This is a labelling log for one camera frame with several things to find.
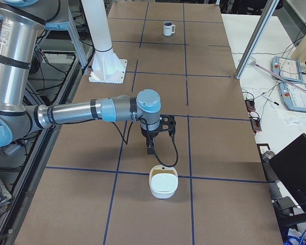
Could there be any upper teach pendant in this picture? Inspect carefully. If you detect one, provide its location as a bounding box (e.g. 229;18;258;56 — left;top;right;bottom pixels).
271;56;303;82

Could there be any teach pendant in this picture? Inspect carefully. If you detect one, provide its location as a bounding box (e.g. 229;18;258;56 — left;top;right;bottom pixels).
279;82;306;113
271;56;303;82

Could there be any pink grabber stick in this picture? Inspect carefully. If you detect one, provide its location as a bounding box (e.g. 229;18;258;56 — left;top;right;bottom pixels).
249;61;306;99

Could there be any orange electronics board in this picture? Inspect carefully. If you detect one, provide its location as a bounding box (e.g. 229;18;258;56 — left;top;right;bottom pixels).
250;117;262;133
245;99;256;112

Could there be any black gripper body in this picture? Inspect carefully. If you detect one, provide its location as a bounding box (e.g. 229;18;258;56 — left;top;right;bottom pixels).
140;124;161;139

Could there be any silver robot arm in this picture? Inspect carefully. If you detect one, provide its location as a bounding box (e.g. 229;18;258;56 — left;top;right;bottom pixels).
0;1;162;147

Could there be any upper orange electronics board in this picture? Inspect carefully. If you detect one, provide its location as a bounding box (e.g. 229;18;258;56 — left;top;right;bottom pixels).
245;99;256;112

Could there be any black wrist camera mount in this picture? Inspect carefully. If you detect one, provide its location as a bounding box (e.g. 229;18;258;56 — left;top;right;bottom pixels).
159;115;176;135

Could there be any lower teach pendant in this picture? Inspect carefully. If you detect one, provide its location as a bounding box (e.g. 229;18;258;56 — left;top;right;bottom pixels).
279;82;306;113

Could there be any silver aluminium frame post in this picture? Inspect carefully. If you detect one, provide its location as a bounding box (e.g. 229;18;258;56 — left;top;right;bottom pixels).
235;0;279;80

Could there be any lower orange electronics board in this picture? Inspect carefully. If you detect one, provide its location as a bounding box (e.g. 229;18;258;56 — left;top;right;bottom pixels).
250;117;262;133

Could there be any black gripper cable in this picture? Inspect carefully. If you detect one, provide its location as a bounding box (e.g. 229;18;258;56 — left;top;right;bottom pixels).
111;117;179;168

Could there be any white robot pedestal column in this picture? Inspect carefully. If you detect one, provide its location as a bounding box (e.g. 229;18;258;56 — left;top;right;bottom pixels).
82;0;128;84

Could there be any black laptop monitor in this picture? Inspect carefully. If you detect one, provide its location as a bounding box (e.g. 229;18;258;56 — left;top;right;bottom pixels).
269;133;306;212

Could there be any white mug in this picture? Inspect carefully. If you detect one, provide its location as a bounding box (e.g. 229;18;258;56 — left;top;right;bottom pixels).
163;21;175;36

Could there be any black marker pen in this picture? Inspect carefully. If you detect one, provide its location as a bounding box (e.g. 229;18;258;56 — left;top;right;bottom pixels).
262;94;279;106

